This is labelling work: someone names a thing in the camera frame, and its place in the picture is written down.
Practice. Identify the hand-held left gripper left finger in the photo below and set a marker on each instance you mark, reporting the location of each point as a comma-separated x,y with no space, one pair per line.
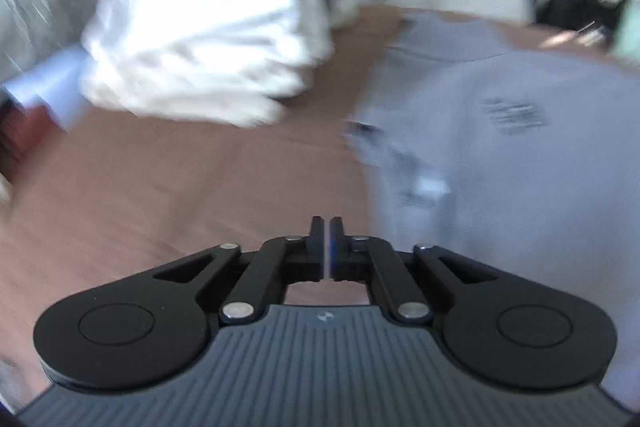
318,249

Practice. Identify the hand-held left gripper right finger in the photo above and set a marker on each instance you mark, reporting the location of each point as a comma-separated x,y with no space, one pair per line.
336,249

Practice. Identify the grey t-shirt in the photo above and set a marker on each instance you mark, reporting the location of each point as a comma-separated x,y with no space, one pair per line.
500,167

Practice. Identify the pile of white clothes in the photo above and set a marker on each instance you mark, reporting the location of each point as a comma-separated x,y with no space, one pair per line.
210,42

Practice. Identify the light blue folded cloth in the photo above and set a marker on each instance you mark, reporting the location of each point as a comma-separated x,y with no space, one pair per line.
55,92

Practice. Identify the black bag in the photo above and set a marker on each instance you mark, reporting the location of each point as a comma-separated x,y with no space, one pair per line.
575,7

